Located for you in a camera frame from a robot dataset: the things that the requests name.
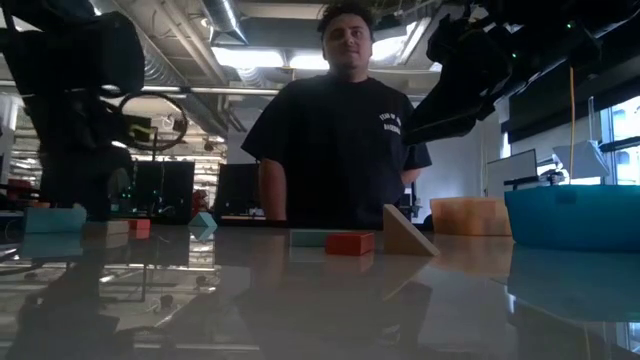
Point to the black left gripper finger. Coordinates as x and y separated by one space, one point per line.
60 192
97 192

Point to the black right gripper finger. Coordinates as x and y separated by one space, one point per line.
472 115
435 112

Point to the teal rectangular wooden block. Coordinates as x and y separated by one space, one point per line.
55 222

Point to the beige rectangular wooden block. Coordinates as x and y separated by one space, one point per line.
112 227

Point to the teal triangular wooden block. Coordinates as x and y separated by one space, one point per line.
202 221

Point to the beige wooden wedge block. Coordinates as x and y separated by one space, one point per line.
402 237

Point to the red rectangular wooden block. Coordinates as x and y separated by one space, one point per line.
350 244

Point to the grey-green wooden block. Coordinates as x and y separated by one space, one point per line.
307 238

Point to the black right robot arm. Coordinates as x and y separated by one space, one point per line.
575 20

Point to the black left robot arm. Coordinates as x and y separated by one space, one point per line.
65 50

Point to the white monitor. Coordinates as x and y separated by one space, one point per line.
515 172

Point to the orange wooden block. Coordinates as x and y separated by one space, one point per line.
470 217

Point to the red background object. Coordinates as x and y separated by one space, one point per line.
200 200

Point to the person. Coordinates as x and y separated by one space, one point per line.
335 150

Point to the white angled panel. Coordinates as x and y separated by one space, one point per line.
582 160

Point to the ceiling light fixture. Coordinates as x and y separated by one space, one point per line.
307 62
250 57

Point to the teal plastic bin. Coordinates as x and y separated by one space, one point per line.
575 220

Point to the bright window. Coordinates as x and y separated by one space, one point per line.
625 140

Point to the horizontal silver pipe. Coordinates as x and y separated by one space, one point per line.
225 91

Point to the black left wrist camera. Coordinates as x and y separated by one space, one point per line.
131 122

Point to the ribbed silver duct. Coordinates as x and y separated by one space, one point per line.
160 65

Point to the round silver duct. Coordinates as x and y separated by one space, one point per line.
222 15

